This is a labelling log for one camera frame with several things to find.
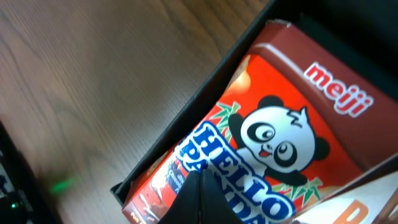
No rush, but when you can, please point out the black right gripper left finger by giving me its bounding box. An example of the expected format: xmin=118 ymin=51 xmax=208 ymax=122
xmin=158 ymin=171 xmax=200 ymax=224

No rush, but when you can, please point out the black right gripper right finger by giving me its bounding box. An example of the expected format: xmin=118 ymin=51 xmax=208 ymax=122
xmin=200 ymin=169 xmax=243 ymax=224

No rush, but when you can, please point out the red Hello Panda box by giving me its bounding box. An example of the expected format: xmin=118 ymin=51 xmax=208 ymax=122
xmin=122 ymin=20 xmax=397 ymax=223

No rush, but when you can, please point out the brown Pocky box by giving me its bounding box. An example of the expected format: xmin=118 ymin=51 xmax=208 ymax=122
xmin=286 ymin=154 xmax=397 ymax=223

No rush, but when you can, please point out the black gift box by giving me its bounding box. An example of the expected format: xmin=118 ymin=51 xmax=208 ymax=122
xmin=110 ymin=0 xmax=397 ymax=205

